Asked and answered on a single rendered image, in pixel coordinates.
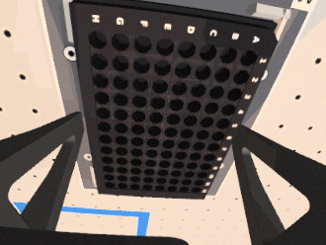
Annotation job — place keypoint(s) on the grey rectangular base plate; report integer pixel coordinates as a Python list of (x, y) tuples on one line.
[(295, 117)]

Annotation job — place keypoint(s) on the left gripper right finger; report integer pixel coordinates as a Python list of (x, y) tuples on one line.
[(303, 173)]

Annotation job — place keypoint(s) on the blue tape outline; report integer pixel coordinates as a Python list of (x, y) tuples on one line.
[(143, 217)]

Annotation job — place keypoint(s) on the black well plate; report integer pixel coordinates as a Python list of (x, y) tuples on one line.
[(162, 129)]

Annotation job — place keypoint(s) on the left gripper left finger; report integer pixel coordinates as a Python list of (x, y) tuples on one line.
[(22, 152)]

